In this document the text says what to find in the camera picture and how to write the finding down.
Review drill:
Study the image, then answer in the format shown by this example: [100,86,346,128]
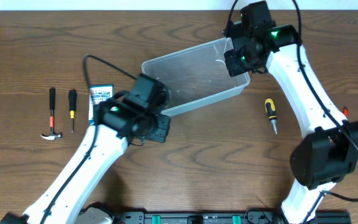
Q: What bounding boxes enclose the clear plastic container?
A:
[142,38,250,117]

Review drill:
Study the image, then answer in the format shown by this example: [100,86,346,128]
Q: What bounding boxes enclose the stubby yellow black screwdriver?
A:
[264,98,278,134]

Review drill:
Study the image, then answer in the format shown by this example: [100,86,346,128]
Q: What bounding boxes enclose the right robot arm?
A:
[223,1,358,223]

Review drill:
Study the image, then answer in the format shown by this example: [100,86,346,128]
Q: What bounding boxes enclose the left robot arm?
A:
[1,74,170,223]

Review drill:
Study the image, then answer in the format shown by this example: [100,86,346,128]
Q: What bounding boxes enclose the blue screw box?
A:
[88,84,114,124]

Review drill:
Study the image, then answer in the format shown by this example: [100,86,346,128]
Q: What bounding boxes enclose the black yellow slim screwdriver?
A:
[68,89,77,133]

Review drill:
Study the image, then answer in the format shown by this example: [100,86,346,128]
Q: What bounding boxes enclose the small claw hammer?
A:
[40,87,63,141]

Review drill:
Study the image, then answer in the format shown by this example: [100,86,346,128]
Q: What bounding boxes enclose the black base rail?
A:
[79,210,352,224]

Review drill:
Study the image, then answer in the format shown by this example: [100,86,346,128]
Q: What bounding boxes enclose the red handled pliers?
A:
[343,107,348,116]

